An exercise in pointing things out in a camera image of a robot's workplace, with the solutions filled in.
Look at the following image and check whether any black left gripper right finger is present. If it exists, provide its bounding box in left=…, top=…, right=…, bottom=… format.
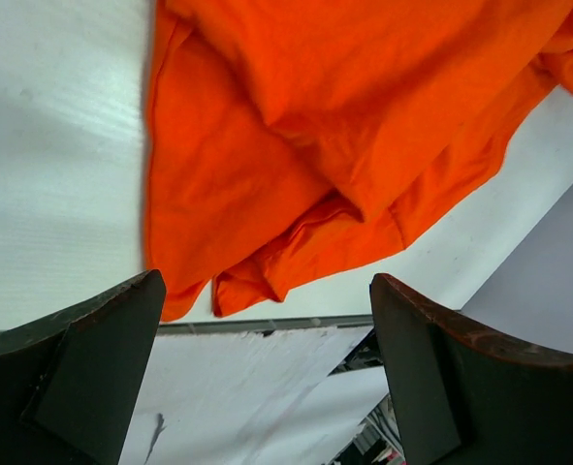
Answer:
left=369, top=274, right=573, bottom=464

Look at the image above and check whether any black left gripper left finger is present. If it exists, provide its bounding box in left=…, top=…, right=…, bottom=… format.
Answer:
left=0, top=270, right=166, bottom=464

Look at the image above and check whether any orange t-shirt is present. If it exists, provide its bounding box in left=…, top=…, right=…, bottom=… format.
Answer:
left=143, top=1, right=573, bottom=322

